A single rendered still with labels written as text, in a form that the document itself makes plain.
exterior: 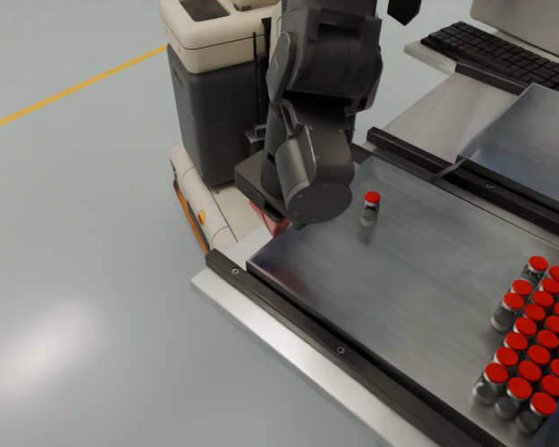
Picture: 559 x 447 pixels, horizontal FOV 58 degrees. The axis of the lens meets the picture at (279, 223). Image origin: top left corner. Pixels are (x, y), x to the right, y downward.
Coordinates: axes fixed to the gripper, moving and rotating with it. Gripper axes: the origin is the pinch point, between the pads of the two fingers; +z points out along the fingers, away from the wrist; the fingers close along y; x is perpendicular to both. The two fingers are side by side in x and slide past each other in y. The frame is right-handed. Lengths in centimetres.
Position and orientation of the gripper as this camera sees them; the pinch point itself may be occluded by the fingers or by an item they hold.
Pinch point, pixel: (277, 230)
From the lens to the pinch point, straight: 62.2
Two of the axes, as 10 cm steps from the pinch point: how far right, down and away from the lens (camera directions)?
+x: 7.1, -5.1, 4.8
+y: 7.0, 6.2, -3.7
